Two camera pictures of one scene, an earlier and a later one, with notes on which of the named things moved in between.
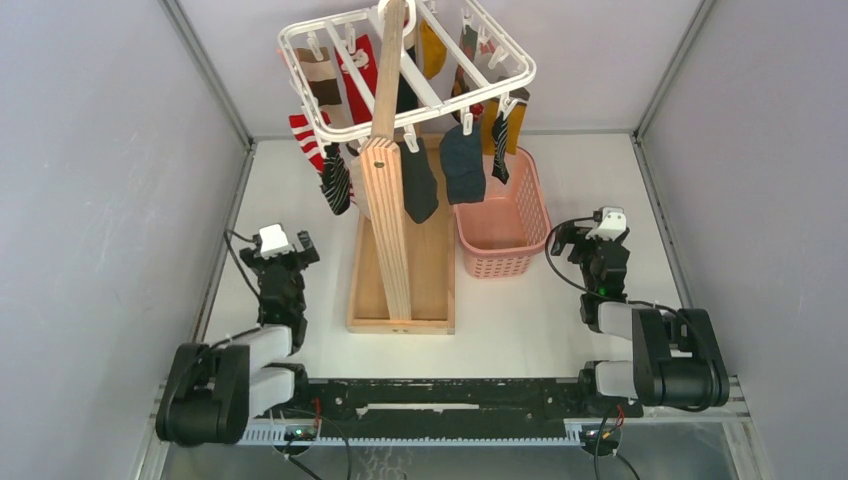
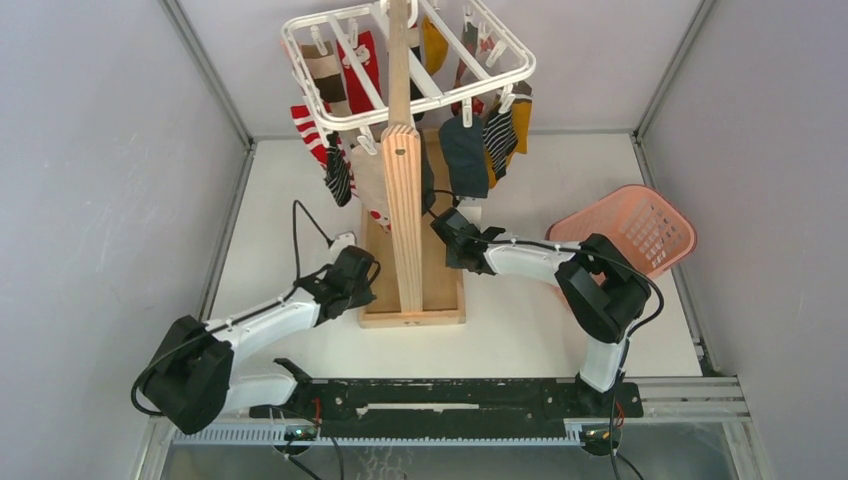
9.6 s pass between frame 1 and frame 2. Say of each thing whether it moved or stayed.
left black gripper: moved
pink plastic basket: moved
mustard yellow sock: stayed
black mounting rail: stayed
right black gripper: moved
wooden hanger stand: moved
